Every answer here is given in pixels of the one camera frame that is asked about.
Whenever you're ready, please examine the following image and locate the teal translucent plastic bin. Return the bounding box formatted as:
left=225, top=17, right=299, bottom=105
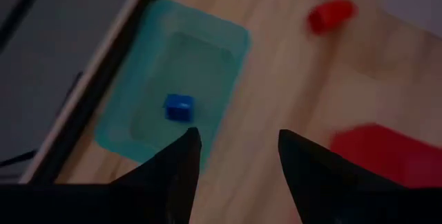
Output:
left=93, top=0, right=252, bottom=175

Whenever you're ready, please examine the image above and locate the red translucent plastic bin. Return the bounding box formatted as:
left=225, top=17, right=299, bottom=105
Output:
left=329, top=122, right=442, bottom=189

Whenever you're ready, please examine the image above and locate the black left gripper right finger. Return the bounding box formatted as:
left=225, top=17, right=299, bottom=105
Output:
left=278, top=129, right=405, bottom=224

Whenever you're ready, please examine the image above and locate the thin black floor cable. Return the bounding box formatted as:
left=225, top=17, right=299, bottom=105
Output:
left=0, top=150, right=38, bottom=168

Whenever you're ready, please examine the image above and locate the red block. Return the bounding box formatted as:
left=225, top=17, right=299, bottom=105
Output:
left=306, top=0, right=359, bottom=37

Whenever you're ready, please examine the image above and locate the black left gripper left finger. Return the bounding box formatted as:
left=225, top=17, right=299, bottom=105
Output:
left=103, top=126, right=203, bottom=224

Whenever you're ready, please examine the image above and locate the small blue block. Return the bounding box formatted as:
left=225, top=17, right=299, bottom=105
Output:
left=163, top=93, right=195, bottom=123

